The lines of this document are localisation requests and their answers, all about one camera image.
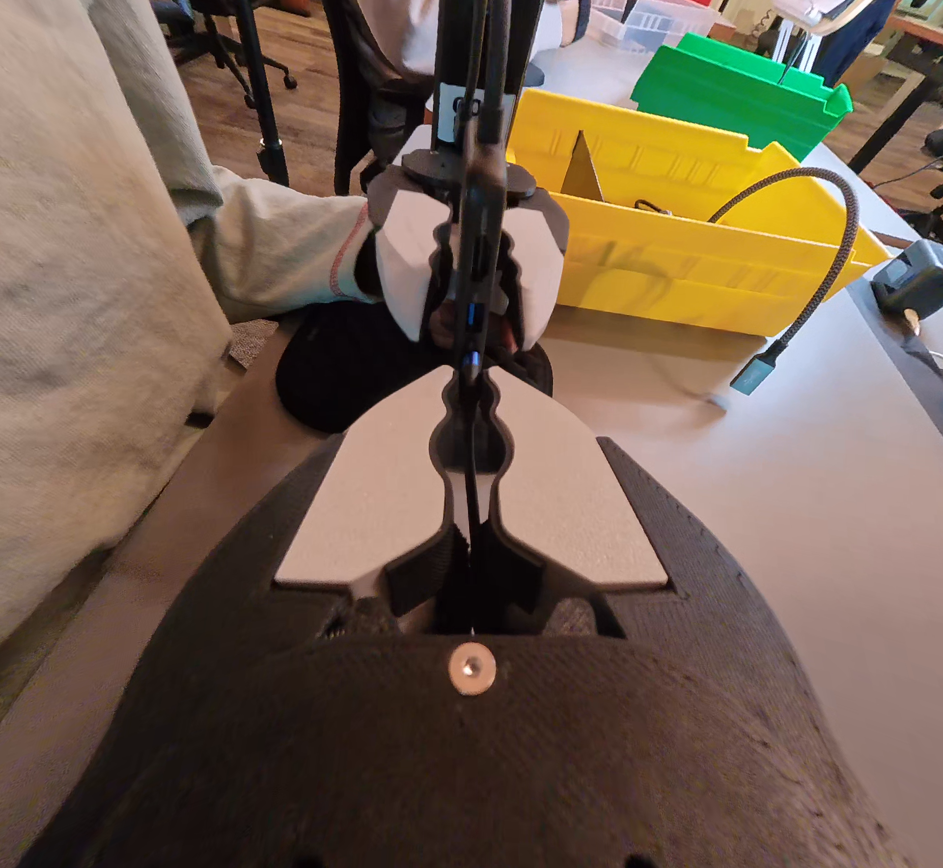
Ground grey braided usb cable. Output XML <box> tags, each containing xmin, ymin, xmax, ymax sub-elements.
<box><xmin>709</xmin><ymin>168</ymin><xmax>860</xmax><ymax>397</ymax></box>

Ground black tripod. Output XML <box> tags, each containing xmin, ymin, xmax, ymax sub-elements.
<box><xmin>221</xmin><ymin>0</ymin><xmax>292</xmax><ymax>187</ymax></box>

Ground green plastic bin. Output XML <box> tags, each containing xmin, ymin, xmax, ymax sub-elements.
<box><xmin>630</xmin><ymin>31</ymin><xmax>854</xmax><ymax>162</ymax></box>

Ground cardboard bin divider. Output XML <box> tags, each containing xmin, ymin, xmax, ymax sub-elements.
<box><xmin>560</xmin><ymin>130</ymin><xmax>612</xmax><ymax>202</ymax></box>

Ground black usb cable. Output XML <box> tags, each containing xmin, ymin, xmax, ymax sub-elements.
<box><xmin>457</xmin><ymin>351</ymin><xmax>491</xmax><ymax>626</ymax></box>

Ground blue jacket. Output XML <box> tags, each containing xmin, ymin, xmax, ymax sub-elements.
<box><xmin>810</xmin><ymin>0</ymin><xmax>903</xmax><ymax>84</ymax></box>

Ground yellow plastic bin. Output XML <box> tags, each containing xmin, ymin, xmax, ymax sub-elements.
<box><xmin>504</xmin><ymin>88</ymin><xmax>892</xmax><ymax>337</ymax></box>

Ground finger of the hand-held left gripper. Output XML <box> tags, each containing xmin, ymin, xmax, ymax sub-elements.
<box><xmin>374</xmin><ymin>186</ymin><xmax>461</xmax><ymax>346</ymax></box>
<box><xmin>501</xmin><ymin>205</ymin><xmax>570</xmax><ymax>352</ymax></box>

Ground person's left forearm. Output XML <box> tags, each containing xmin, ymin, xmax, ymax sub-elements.
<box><xmin>166</xmin><ymin>167</ymin><xmax>383</xmax><ymax>325</ymax></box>

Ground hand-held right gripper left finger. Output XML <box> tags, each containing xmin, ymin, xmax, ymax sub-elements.
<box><xmin>273</xmin><ymin>365</ymin><xmax>470</xmax><ymax>620</ymax></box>

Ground wooden desk black legs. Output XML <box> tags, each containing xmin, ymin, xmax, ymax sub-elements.
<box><xmin>847</xmin><ymin>6</ymin><xmax>943</xmax><ymax>176</ymax></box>

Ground black usb hub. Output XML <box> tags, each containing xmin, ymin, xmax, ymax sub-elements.
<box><xmin>445</xmin><ymin>168</ymin><xmax>513</xmax><ymax>371</ymax></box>

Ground clear plastic bin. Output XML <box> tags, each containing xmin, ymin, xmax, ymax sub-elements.
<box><xmin>589</xmin><ymin>0</ymin><xmax>721</xmax><ymax>57</ymax></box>

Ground dark grey charger block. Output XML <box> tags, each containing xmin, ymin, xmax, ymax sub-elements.
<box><xmin>869</xmin><ymin>240</ymin><xmax>943</xmax><ymax>318</ymax></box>

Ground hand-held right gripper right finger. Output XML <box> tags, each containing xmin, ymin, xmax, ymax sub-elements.
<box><xmin>477</xmin><ymin>365</ymin><xmax>671</xmax><ymax>623</ymax></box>

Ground black hub cable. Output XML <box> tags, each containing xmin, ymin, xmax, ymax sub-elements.
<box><xmin>458</xmin><ymin>0</ymin><xmax>515</xmax><ymax>176</ymax></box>

